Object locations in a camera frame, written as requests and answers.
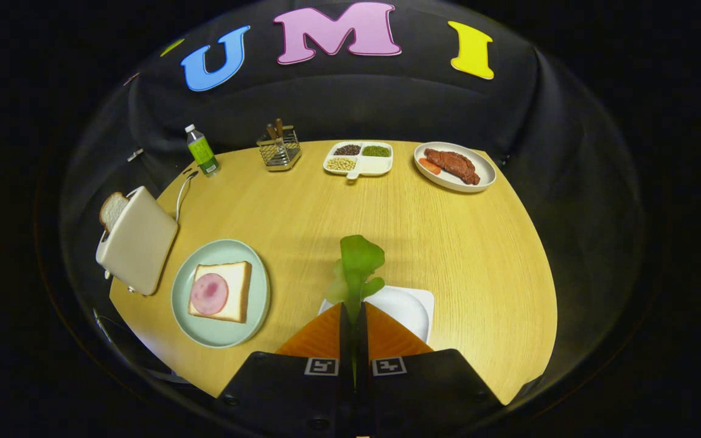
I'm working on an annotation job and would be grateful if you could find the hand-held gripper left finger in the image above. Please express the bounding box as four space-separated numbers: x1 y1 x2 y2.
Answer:
215 302 356 438

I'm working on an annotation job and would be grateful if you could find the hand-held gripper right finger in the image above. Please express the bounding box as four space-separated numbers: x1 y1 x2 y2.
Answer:
355 302 503 438

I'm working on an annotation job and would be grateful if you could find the green lettuce leaf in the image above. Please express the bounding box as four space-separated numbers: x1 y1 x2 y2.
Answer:
325 235 386 326

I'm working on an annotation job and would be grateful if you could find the brown-crust bread slice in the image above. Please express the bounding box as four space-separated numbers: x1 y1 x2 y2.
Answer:
99 192 130 232

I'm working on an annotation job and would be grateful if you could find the white square plate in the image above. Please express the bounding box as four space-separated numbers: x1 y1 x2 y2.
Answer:
318 285 435 344

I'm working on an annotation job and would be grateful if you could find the square white bread slice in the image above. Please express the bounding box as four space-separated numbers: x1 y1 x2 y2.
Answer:
188 261 253 324

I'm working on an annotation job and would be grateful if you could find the pink ham slice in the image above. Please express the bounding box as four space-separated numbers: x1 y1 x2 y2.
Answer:
190 273 229 316

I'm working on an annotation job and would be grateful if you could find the pale green round plate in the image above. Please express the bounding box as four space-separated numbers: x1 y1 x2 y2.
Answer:
171 239 271 349

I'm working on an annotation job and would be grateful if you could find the white divided dish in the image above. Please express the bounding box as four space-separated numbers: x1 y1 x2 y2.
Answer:
323 141 394 181

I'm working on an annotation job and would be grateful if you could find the brown steak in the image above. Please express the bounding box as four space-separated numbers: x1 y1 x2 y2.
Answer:
424 148 481 186

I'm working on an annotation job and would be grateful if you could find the white round plate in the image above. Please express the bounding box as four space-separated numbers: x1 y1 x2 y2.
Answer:
413 142 497 193

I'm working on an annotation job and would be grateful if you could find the white toaster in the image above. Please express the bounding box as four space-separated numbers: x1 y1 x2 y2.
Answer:
96 186 179 296

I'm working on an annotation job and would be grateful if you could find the green label water bottle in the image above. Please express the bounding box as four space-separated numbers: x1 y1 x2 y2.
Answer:
184 124 221 178

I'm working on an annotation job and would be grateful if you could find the black backdrop cloth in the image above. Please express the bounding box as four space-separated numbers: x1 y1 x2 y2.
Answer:
58 0 646 390

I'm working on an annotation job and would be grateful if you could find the wire utensil holder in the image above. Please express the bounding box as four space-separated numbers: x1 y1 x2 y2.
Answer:
257 125 302 172

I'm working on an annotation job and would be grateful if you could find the white power cable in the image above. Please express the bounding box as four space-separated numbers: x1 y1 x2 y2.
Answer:
175 171 199 223

